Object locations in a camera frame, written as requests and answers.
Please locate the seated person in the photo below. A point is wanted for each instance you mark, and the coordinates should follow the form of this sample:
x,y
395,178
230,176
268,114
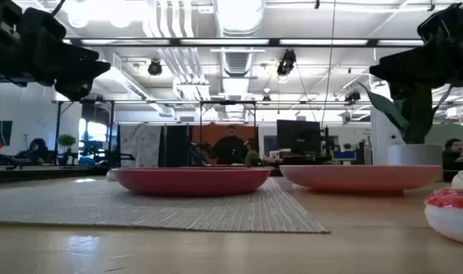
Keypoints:
x,y
453,148
37,150

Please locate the standing person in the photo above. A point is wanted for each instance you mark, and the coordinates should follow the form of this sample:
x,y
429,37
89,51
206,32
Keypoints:
x,y
230,150

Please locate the small potted bush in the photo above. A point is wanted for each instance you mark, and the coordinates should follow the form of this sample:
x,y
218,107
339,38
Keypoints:
x,y
66,141

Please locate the salmon pink round plate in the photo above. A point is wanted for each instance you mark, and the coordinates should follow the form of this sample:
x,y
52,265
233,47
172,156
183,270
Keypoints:
x,y
361,178

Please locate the dark wall picture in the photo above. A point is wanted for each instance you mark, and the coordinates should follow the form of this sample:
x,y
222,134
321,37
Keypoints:
x,y
1,131

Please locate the green snake plant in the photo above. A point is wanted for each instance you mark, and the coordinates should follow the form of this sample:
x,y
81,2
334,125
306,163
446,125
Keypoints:
x,y
416,122

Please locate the black computer monitor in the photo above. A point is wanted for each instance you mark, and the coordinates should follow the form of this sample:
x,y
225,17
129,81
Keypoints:
x,y
298,136

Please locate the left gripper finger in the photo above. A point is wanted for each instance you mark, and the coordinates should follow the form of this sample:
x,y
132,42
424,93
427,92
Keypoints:
x,y
79,55
83,78

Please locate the black aluminium table frame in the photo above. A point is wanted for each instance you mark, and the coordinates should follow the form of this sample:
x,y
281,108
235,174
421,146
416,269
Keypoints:
x,y
45,174

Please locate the grey woven placemat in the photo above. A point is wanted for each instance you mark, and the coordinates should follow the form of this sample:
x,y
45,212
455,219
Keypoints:
x,y
102,205

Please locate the black metal rack frame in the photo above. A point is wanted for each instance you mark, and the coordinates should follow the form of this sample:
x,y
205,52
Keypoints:
x,y
227,102

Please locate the orange wall panel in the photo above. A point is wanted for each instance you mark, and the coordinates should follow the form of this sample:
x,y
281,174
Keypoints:
x,y
206,133

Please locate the white ventilation duct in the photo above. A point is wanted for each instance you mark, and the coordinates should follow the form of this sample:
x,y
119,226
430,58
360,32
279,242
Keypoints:
x,y
239,15

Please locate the small red iced donut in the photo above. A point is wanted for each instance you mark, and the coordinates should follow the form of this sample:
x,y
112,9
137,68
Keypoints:
x,y
454,220

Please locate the grey patterned partition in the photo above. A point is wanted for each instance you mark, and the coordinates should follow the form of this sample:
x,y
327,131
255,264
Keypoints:
x,y
140,144

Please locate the red round plate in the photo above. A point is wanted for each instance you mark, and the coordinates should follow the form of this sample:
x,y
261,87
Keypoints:
x,y
191,182

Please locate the black ceiling spot lamp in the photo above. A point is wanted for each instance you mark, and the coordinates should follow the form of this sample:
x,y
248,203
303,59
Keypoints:
x,y
286,62
154,67
352,96

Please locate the white plant pot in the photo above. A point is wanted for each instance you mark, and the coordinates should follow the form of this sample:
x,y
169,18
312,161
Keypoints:
x,y
414,154

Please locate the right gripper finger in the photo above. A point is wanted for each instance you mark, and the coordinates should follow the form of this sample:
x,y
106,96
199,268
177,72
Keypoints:
x,y
406,66
403,90

